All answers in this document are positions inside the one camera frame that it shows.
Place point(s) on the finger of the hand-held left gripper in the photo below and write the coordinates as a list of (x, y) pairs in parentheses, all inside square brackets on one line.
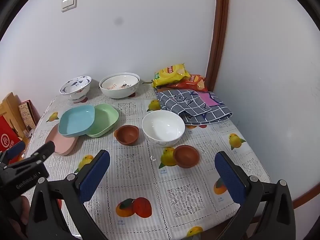
[(43, 152), (16, 150)]

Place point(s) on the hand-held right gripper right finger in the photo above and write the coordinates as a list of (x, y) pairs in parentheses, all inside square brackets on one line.
[(230, 177)]

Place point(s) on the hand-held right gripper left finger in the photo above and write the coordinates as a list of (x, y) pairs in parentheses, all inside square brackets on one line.
[(96, 175)]

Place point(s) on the pink square plate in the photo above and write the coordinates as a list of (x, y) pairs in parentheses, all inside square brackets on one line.
[(65, 145)]

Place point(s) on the blue square plate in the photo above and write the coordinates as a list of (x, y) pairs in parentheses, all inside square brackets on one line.
[(75, 121)]

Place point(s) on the green square plate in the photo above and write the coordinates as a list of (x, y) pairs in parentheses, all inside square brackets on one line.
[(105, 120)]

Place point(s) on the plain white bowl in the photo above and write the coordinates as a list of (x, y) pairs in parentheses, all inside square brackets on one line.
[(162, 127)]

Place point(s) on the red gift box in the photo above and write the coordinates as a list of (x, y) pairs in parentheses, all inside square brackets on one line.
[(7, 135)]

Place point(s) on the patterned book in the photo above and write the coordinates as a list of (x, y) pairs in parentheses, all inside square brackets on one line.
[(27, 115)]

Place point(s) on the wooden box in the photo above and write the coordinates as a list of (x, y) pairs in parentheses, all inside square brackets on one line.
[(10, 107)]

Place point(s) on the fruit print tablecloth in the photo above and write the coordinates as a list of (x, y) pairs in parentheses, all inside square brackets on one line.
[(140, 170)]

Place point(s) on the grey checked cloth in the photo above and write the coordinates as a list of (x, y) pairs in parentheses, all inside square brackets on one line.
[(200, 112)]

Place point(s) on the blue patterned footed bowl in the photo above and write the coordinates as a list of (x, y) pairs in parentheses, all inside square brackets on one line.
[(75, 86)]

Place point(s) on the brown baseboard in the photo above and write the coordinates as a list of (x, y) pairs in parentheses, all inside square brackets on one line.
[(305, 200)]

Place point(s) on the pink paper note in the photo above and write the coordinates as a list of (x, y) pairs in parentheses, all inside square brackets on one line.
[(207, 99)]

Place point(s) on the large white bowl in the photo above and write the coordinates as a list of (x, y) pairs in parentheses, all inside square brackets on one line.
[(117, 93)]

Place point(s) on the white bowl with print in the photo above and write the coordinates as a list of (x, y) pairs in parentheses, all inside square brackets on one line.
[(120, 83)]

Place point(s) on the red chips bag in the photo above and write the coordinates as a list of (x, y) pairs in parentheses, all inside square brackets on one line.
[(197, 82)]

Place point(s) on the yellow chips bag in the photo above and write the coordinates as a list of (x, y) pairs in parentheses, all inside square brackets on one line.
[(170, 75)]

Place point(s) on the brown wooden door frame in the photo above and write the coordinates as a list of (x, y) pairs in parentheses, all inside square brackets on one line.
[(218, 30)]

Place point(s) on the white light switch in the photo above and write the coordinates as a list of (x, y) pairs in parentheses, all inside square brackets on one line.
[(68, 3)]

